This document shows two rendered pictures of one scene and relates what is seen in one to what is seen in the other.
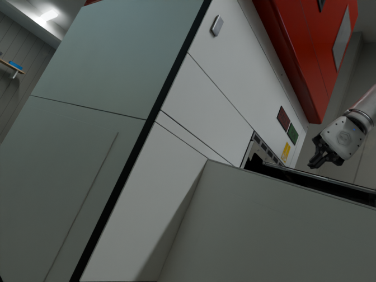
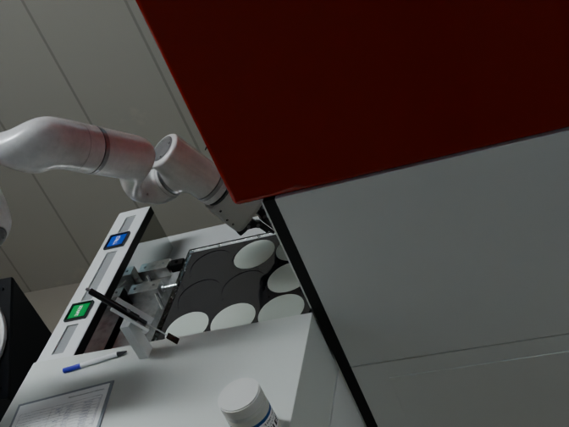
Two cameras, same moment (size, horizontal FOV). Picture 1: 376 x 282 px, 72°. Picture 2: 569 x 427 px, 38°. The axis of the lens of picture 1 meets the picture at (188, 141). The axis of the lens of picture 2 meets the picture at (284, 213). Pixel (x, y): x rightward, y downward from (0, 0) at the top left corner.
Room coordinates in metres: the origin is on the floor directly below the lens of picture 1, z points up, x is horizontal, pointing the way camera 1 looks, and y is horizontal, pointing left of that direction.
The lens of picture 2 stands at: (2.24, -0.84, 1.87)
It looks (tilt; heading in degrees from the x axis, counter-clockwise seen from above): 30 degrees down; 161
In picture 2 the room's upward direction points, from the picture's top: 24 degrees counter-clockwise
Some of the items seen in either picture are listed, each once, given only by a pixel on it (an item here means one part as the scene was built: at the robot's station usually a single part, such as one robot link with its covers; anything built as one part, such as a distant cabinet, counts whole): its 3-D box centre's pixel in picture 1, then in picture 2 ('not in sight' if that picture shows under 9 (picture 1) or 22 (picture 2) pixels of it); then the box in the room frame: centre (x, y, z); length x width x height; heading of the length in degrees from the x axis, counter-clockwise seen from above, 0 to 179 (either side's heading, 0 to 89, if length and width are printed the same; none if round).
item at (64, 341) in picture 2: not in sight; (112, 298); (0.49, -0.72, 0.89); 0.55 x 0.09 x 0.14; 138
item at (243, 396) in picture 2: not in sight; (250, 414); (1.26, -0.69, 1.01); 0.07 x 0.07 x 0.10
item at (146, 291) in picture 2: not in sight; (146, 291); (0.56, -0.65, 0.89); 0.08 x 0.03 x 0.03; 48
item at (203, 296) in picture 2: (335, 196); (243, 286); (0.78, -0.49, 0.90); 0.34 x 0.34 x 0.01; 48
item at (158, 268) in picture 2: not in sight; (156, 269); (0.50, -0.59, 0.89); 0.08 x 0.03 x 0.03; 48
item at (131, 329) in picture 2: not in sight; (138, 327); (0.89, -0.73, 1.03); 0.06 x 0.04 x 0.13; 48
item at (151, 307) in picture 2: not in sight; (141, 323); (0.62, -0.70, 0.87); 0.36 x 0.08 x 0.03; 138
